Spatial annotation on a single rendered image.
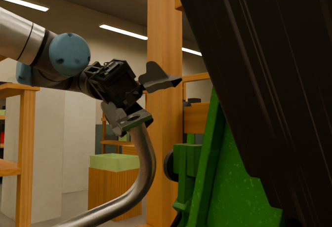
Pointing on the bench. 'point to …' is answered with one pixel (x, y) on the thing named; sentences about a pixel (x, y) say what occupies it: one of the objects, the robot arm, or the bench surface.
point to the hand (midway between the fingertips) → (156, 109)
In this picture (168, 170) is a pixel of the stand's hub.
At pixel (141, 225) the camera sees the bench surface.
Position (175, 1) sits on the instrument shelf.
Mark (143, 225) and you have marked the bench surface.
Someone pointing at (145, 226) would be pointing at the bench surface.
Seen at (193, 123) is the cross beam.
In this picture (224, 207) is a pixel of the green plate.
